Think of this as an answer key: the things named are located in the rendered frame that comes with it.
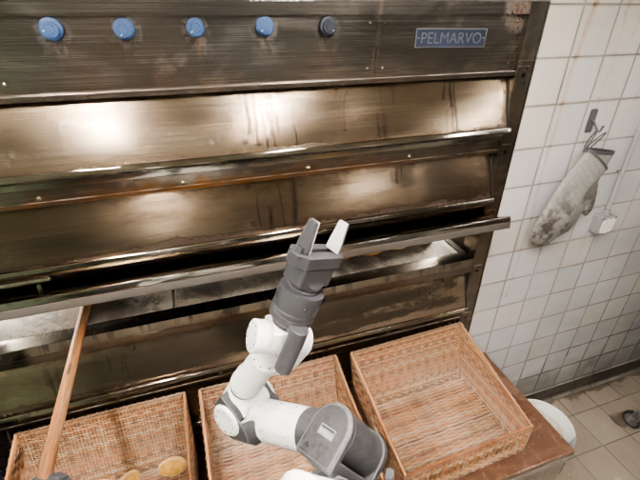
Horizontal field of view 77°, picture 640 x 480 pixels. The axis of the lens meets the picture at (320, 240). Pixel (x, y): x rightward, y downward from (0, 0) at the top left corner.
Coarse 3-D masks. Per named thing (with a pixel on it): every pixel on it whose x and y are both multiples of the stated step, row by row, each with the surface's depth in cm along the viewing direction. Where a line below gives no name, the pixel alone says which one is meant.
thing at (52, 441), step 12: (84, 312) 132; (84, 324) 128; (72, 348) 118; (72, 360) 114; (72, 372) 111; (60, 384) 108; (72, 384) 109; (60, 396) 104; (60, 408) 101; (60, 420) 98; (48, 432) 95; (60, 432) 96; (48, 444) 92; (48, 456) 90; (48, 468) 88
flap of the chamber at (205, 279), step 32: (384, 224) 150; (416, 224) 147; (448, 224) 144; (192, 256) 130; (224, 256) 128; (256, 256) 126; (352, 256) 127; (32, 288) 113; (64, 288) 112; (160, 288) 111; (0, 320) 101
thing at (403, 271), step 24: (408, 264) 163; (432, 264) 163; (456, 264) 165; (336, 288) 151; (360, 288) 154; (168, 312) 137; (192, 312) 137; (216, 312) 139; (240, 312) 142; (48, 336) 127; (72, 336) 127; (96, 336) 128; (120, 336) 131; (0, 360) 122
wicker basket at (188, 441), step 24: (120, 408) 142; (144, 408) 145; (168, 408) 147; (24, 432) 134; (72, 432) 139; (96, 432) 142; (120, 432) 144; (144, 432) 147; (192, 432) 153; (24, 456) 136; (96, 456) 144; (120, 456) 146; (144, 456) 149; (168, 456) 152; (192, 456) 140
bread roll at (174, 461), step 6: (174, 456) 148; (180, 456) 148; (162, 462) 146; (168, 462) 146; (174, 462) 146; (180, 462) 146; (162, 468) 145; (168, 468) 145; (174, 468) 146; (180, 468) 146; (162, 474) 145; (168, 474) 145; (174, 474) 146
